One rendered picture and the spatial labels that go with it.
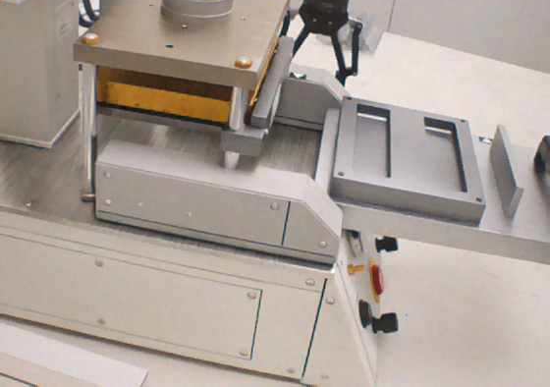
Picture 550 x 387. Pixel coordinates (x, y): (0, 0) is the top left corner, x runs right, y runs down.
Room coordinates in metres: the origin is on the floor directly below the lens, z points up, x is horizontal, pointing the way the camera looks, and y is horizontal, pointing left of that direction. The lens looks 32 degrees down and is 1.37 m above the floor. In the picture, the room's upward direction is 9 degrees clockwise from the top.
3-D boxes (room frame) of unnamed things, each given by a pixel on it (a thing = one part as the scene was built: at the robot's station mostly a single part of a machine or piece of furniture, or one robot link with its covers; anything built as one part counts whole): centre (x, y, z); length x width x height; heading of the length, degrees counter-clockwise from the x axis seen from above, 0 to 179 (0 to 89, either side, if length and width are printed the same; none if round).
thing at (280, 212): (0.58, 0.05, 0.96); 0.25 x 0.05 x 0.07; 86
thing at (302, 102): (0.86, 0.02, 0.96); 0.26 x 0.05 x 0.07; 86
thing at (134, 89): (0.73, 0.11, 1.07); 0.22 x 0.17 x 0.10; 176
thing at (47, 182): (0.73, 0.14, 0.93); 0.46 x 0.35 x 0.01; 86
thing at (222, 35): (0.75, 0.14, 1.08); 0.31 x 0.24 x 0.13; 176
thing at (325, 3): (1.13, -0.04, 1.01); 0.08 x 0.08 x 0.09
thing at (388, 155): (0.71, -0.15, 0.98); 0.20 x 0.17 x 0.03; 176
